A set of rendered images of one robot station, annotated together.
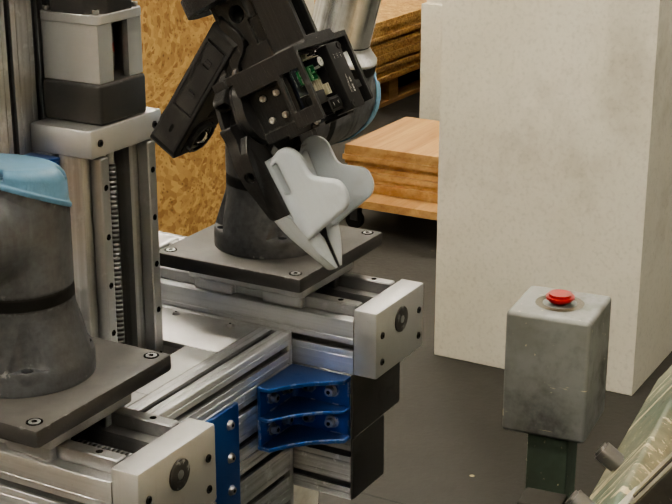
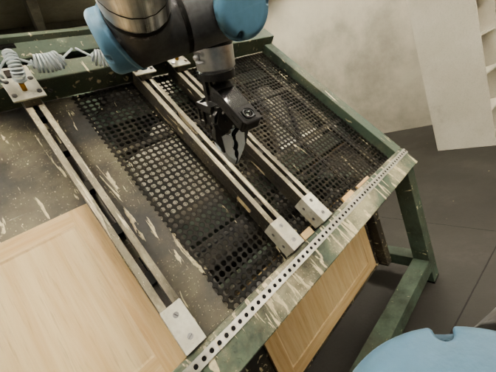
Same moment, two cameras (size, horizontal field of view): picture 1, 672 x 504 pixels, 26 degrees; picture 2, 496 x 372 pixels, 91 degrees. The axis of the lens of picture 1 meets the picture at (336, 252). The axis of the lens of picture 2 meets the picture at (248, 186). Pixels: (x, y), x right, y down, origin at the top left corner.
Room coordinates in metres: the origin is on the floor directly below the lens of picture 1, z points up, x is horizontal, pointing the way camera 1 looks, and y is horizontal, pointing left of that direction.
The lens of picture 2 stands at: (1.47, 0.33, 1.39)
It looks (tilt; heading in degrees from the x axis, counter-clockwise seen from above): 14 degrees down; 213
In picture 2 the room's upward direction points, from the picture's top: 23 degrees counter-clockwise
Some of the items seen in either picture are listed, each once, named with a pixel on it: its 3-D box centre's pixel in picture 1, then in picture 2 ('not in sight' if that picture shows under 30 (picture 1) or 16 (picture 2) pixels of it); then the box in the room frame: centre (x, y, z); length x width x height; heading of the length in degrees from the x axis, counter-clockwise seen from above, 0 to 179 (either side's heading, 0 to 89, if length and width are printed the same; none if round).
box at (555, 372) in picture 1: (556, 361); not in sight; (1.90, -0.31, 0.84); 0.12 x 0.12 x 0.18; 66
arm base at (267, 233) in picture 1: (270, 205); not in sight; (1.85, 0.09, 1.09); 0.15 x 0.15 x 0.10
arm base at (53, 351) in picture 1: (20, 325); not in sight; (1.42, 0.33, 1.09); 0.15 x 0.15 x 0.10
